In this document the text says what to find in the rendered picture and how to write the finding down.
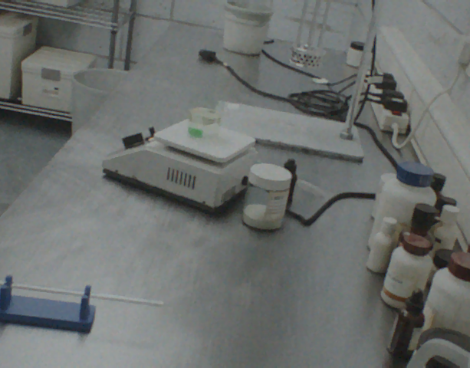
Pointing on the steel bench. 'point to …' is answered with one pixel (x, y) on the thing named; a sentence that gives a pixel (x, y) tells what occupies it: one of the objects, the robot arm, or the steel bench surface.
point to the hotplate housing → (182, 173)
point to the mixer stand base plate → (292, 131)
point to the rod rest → (43, 310)
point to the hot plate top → (208, 149)
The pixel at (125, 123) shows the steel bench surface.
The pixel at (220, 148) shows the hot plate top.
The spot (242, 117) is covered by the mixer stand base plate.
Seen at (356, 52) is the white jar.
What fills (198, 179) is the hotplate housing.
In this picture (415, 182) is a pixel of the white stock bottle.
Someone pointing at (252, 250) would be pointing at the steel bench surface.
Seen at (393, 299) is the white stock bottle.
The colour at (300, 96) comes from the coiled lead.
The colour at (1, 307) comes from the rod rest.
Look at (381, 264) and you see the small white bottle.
